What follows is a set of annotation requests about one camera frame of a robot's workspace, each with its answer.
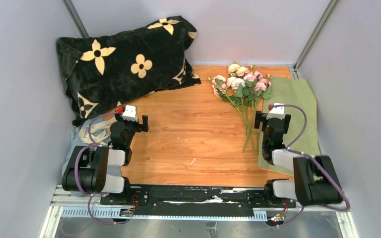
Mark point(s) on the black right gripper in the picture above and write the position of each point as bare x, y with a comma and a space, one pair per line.
287, 120

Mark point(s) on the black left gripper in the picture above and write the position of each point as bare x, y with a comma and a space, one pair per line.
140, 128

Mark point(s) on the pink fake flower stem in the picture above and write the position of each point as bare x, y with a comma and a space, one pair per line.
218, 83
261, 85
236, 70
243, 99

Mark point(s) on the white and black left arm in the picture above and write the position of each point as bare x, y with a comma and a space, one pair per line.
107, 145

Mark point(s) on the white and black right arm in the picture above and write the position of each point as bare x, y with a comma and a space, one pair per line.
315, 181

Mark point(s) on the light blue cloth bag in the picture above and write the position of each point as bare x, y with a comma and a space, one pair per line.
81, 138

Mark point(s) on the black floral pillow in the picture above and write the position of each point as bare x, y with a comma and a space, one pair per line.
105, 72

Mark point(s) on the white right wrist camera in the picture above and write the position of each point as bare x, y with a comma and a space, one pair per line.
276, 110

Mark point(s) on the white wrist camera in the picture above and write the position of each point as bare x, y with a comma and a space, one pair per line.
130, 113
276, 110

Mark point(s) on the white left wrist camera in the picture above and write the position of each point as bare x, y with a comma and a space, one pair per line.
130, 113

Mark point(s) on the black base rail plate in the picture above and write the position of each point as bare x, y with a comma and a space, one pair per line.
196, 201

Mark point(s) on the aluminium frame rail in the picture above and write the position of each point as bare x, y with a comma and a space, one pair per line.
71, 215

